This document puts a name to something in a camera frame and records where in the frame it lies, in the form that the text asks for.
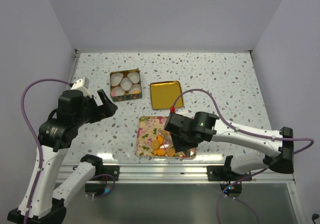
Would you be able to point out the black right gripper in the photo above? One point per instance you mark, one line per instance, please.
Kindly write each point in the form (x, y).
(179, 145)

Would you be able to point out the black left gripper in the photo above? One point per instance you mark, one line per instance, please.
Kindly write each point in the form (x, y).
(108, 109)

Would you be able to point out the silver metal tongs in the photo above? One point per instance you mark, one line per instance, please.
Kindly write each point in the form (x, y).
(168, 143)

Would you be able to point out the tan dotted round cookie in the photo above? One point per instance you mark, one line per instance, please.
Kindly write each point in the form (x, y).
(155, 144)

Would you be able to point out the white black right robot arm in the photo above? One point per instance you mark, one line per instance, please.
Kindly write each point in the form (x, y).
(271, 149)

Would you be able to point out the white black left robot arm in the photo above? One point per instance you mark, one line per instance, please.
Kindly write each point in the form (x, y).
(43, 201)

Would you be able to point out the white paper cup bottom left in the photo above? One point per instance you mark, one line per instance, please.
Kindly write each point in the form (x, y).
(117, 91)

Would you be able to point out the orange star cookie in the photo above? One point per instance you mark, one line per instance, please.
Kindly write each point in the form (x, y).
(160, 139)

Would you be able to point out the orange round cookie bottom middle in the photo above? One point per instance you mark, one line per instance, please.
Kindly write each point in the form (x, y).
(171, 152)

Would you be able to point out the floral cookie tin box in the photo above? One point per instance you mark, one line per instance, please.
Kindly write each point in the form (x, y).
(126, 96)

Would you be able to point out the white paper cup centre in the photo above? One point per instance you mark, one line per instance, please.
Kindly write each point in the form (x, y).
(126, 83)

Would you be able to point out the orange fish cookie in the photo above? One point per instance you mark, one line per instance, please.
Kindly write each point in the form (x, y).
(159, 152)

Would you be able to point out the white paper cup bottom right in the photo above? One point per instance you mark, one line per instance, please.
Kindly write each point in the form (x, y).
(134, 87)

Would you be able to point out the floral serving tray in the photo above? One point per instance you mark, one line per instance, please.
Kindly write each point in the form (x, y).
(147, 131)

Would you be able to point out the gold tin lid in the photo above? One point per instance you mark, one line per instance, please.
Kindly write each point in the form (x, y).
(163, 94)

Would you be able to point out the white paper cup top right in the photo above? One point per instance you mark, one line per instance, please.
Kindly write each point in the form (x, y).
(134, 77)

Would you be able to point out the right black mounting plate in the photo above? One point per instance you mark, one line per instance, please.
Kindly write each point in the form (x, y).
(217, 173)

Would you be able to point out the black mounting plate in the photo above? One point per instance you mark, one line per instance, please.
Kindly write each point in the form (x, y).
(110, 173)
(217, 173)

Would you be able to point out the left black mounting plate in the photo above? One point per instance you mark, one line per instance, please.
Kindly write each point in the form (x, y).
(110, 173)

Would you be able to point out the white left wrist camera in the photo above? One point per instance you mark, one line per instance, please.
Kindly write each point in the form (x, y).
(82, 85)

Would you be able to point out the aluminium front rail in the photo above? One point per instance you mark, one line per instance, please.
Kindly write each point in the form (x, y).
(172, 173)

